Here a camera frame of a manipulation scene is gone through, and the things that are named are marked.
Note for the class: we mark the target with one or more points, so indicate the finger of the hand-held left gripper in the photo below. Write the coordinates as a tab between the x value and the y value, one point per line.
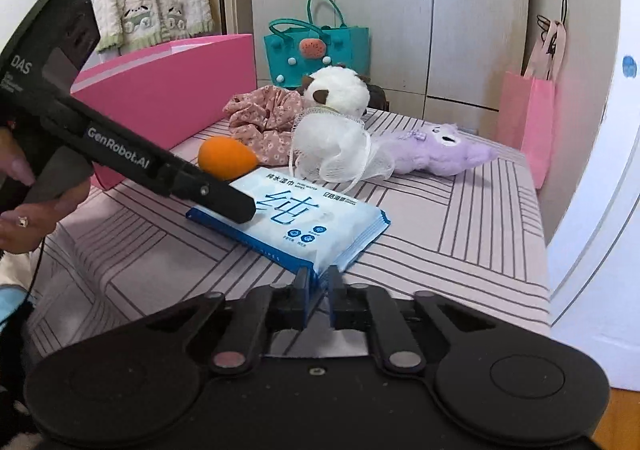
220	195

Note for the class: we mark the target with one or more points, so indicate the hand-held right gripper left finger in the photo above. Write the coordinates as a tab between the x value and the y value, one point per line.
302	302

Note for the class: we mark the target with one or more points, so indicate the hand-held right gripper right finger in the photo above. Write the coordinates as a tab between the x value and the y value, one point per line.
336	302

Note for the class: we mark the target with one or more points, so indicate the reddish orange soft sponge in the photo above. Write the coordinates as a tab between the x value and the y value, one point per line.
222	155

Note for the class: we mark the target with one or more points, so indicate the blue white wet wipes pack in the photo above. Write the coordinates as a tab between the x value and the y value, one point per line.
310	225

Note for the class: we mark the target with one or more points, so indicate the pink storage box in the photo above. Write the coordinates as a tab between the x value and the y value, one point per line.
165	90

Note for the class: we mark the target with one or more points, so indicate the person's left hand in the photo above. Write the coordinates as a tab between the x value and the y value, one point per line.
45	222

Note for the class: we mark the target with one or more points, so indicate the striped pink bed sheet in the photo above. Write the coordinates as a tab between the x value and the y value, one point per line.
450	230

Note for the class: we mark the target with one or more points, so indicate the white brown plush toy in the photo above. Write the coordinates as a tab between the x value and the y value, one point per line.
335	87

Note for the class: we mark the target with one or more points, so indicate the purple plush toy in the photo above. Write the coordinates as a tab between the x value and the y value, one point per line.
440	150

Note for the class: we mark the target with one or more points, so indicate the teal tote bag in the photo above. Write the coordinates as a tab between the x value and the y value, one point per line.
345	47

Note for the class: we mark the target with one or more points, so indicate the pink paper bag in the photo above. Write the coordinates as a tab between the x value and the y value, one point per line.
525	120

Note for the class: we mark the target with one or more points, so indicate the white door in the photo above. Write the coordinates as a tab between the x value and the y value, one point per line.
600	180

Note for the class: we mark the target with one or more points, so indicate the pale pink hanging cloth bag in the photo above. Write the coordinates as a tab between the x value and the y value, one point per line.
550	47

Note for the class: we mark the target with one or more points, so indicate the blue round sticker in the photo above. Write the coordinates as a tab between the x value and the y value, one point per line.
629	65

